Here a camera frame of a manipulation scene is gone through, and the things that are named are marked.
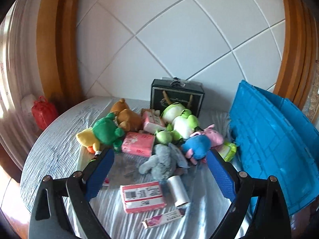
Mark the white bag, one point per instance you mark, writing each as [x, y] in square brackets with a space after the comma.
[27, 102]

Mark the patterned floral curtain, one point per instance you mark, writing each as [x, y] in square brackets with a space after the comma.
[315, 92]

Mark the cream flat box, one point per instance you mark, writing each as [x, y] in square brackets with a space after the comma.
[83, 164]

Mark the pink tissue pack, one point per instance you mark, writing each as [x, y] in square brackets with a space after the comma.
[152, 120]
[138, 143]

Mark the pink white medicine box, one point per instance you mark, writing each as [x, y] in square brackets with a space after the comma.
[163, 219]

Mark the grey elephant plush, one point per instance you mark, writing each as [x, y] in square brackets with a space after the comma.
[162, 163]

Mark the pink labelled box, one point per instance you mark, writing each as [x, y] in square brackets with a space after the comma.
[142, 196]

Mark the grey striped cloth desktop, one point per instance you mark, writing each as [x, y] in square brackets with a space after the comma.
[62, 154]

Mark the black gift box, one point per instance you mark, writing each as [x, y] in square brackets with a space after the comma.
[159, 99]

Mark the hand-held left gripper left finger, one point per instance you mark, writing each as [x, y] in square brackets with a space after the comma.
[99, 171]

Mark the blue pig plush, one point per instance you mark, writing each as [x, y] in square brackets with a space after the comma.
[199, 145]

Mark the white plastic roll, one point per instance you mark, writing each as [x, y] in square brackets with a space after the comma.
[178, 190]

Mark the red handbag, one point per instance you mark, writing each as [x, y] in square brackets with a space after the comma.
[43, 114]

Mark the small light green plush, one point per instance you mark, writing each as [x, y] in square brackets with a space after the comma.
[163, 137]

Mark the blue plastic crate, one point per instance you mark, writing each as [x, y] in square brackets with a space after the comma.
[269, 142]

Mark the wooden furniture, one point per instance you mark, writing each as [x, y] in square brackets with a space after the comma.
[296, 42]

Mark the brown teddy bear plush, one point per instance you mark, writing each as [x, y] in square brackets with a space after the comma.
[127, 119]

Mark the green wet wipes pack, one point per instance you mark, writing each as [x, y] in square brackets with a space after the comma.
[228, 150]

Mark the yellow duck plush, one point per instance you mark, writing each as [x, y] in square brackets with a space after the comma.
[86, 139]

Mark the green white frog plush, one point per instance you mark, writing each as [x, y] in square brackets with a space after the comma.
[182, 122]

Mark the white pleated curtain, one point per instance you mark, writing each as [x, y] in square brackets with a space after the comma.
[12, 79]

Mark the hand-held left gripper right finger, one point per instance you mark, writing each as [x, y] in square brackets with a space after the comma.
[221, 176]

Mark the wooden frame post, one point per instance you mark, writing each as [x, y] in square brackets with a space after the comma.
[57, 42]

